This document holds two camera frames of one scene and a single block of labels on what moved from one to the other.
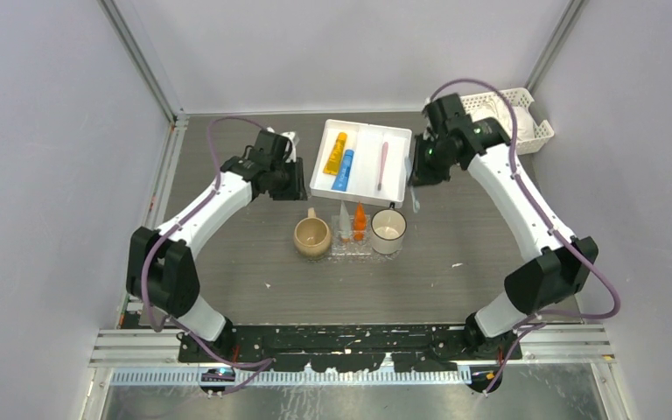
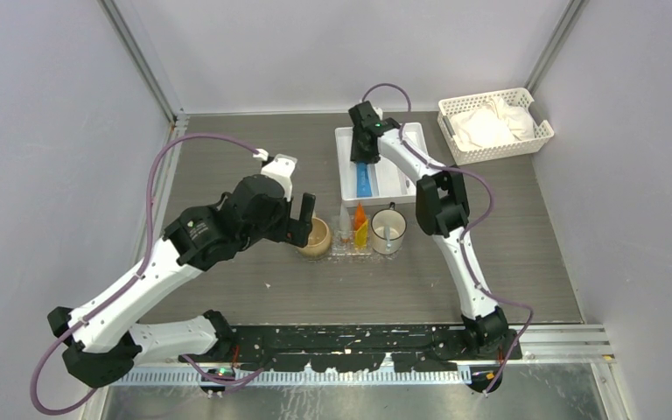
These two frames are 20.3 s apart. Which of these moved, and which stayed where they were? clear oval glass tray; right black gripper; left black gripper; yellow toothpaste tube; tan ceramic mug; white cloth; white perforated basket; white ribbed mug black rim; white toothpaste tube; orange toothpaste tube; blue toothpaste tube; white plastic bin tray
Moved: yellow toothpaste tube; blue toothpaste tube; left black gripper; white plastic bin tray; right black gripper
Stayed: orange toothpaste tube; white perforated basket; white toothpaste tube; white ribbed mug black rim; white cloth; clear oval glass tray; tan ceramic mug
